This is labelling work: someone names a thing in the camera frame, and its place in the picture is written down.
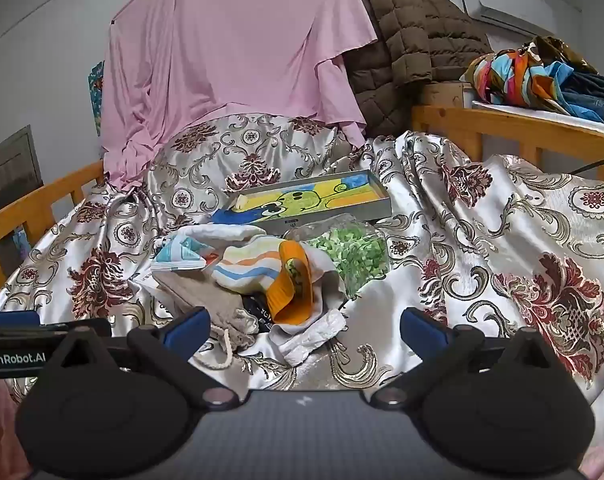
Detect brown quilted jacket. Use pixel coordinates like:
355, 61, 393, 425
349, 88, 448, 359
344, 0, 495, 138

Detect blue jeans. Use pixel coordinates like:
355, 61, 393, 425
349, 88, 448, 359
546, 60, 604, 123

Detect grey cartoon print tray box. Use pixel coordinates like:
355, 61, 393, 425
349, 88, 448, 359
222, 170, 393, 226

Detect beige drawstring pouch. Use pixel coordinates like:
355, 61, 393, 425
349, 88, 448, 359
152, 270, 260, 371

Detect black printed sock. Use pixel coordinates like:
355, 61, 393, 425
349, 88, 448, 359
242, 295, 277, 333

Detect green print plastic bag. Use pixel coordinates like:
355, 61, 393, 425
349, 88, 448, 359
284, 214, 390, 301

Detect wooden bed frame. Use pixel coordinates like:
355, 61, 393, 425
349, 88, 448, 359
412, 82, 604, 186

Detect white cotton pad roll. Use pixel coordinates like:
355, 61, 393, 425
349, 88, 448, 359
174, 224, 267, 261

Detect blue yellow cloth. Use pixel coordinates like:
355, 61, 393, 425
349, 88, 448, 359
209, 208, 277, 226

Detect striped kids cloth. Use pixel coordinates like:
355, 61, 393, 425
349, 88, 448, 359
212, 235, 347, 331

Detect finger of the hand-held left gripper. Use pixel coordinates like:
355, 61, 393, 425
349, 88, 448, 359
0, 310, 112, 342

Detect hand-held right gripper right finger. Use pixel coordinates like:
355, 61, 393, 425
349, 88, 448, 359
369, 307, 557, 408

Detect colourful printed cloth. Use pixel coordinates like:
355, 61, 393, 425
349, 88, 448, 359
464, 35, 602, 116

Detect pink bed sheet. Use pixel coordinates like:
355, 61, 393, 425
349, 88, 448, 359
99, 0, 383, 191

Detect white air conditioner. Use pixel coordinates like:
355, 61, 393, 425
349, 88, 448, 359
459, 0, 582, 36

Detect wooden bed rail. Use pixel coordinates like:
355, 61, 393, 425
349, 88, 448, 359
0, 160, 105, 291

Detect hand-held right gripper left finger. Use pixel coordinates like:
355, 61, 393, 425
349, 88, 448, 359
44, 306, 245, 408

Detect floral satin blanket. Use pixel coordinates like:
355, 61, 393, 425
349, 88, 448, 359
0, 115, 604, 411

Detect orange fabric loop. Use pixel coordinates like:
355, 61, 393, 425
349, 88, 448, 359
269, 240, 315, 326

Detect teal wall poster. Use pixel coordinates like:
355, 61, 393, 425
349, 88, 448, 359
88, 60, 106, 136

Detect teal white tissue packet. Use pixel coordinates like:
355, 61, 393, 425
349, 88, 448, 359
151, 237, 207, 273

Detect black cable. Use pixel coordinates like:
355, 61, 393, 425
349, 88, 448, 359
572, 152, 604, 177

